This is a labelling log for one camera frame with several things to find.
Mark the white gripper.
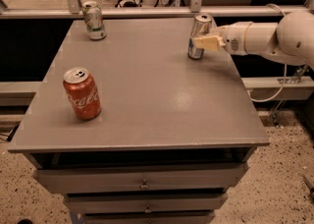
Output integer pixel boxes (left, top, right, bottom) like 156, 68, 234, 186
192, 22, 252, 55

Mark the silver blue redbull can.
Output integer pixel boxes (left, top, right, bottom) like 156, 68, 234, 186
187, 13, 213, 60

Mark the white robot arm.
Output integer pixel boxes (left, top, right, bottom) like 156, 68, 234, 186
192, 11, 314, 69

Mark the white green 7up can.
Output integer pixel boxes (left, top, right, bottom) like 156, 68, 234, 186
82, 1, 106, 40

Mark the red coca-cola can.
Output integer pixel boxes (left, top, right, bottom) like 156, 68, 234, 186
63, 67, 101, 120

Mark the grey drawer cabinet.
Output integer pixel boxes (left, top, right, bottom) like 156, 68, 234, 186
7, 17, 271, 224

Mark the top grey drawer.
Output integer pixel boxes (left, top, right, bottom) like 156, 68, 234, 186
33, 163, 248, 194

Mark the grey drawer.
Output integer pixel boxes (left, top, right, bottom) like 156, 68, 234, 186
33, 163, 248, 194
83, 211, 215, 224
65, 192, 228, 214

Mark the bottom grey drawer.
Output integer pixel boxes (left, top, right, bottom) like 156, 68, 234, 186
83, 211, 215, 224

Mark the middle grey drawer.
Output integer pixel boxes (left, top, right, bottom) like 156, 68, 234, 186
65, 192, 228, 214

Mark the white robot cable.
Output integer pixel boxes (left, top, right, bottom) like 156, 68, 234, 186
247, 3, 288, 103

